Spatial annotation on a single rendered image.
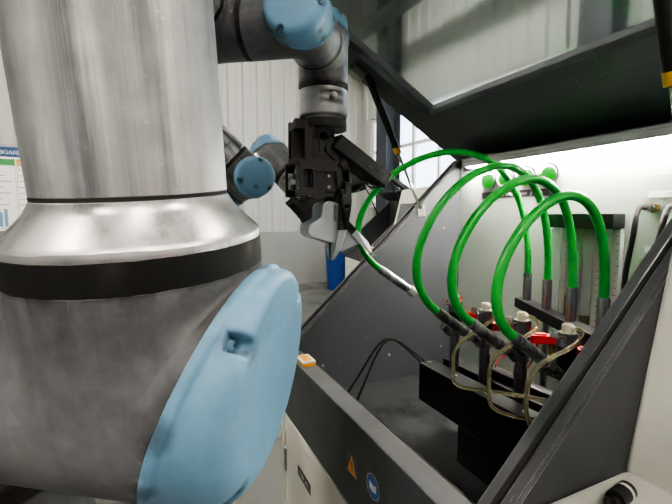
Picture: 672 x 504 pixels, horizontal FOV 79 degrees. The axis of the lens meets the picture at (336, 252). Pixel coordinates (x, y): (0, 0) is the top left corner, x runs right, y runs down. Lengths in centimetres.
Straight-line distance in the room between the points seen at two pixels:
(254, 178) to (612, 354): 60
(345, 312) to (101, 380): 92
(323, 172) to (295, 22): 20
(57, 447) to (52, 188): 10
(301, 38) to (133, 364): 43
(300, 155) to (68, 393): 49
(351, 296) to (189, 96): 92
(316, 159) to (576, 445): 47
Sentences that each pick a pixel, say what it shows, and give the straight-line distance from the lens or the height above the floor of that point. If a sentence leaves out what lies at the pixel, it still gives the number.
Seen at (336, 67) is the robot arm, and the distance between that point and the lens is 64.
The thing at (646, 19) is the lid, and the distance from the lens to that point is 83.
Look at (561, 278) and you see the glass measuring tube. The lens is 102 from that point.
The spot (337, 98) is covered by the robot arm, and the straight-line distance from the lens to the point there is 63.
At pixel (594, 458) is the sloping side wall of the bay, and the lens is 60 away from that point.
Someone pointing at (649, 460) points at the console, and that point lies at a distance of 64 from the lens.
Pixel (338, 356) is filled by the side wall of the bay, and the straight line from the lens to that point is 110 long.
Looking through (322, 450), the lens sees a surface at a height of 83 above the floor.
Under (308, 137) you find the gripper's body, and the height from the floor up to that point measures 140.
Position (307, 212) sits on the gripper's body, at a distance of 89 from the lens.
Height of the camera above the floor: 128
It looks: 5 degrees down
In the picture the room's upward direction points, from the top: straight up
